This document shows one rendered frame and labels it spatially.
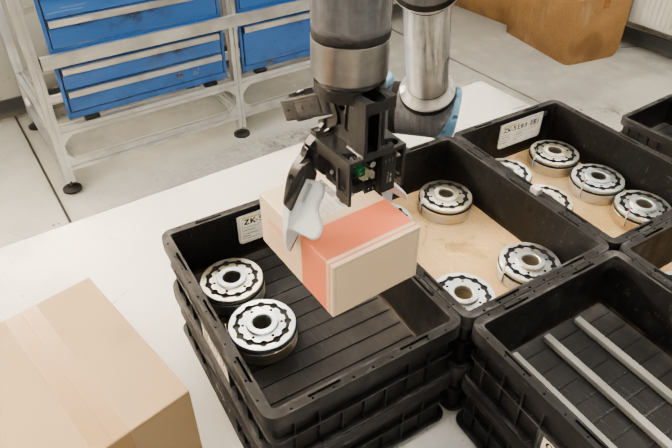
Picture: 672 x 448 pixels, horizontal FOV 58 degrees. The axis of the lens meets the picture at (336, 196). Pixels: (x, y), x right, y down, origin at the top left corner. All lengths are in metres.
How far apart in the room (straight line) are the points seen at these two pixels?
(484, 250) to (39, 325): 0.74
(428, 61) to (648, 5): 3.20
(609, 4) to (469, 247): 3.05
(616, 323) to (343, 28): 0.70
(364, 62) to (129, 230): 0.95
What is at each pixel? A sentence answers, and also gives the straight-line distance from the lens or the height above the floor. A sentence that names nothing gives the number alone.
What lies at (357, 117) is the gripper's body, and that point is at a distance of 0.57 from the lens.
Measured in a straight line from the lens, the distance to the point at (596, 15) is 4.00.
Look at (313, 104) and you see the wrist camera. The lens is 0.63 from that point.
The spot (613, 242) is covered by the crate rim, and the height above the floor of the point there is 0.93.
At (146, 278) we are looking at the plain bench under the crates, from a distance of 1.28.
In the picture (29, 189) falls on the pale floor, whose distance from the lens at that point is 2.97.
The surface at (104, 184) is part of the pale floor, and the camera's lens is 2.87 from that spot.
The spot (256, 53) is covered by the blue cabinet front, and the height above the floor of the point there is 0.40.
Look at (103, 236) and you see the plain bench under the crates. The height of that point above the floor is 0.70.
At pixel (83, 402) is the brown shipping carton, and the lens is 0.91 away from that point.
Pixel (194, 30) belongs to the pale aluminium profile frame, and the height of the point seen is 0.59.
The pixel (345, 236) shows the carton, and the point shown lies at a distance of 0.67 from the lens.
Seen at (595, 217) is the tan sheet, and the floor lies 0.83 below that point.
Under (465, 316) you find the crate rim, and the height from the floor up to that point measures 0.93.
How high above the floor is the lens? 1.55
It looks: 37 degrees down
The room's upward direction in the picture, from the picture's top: straight up
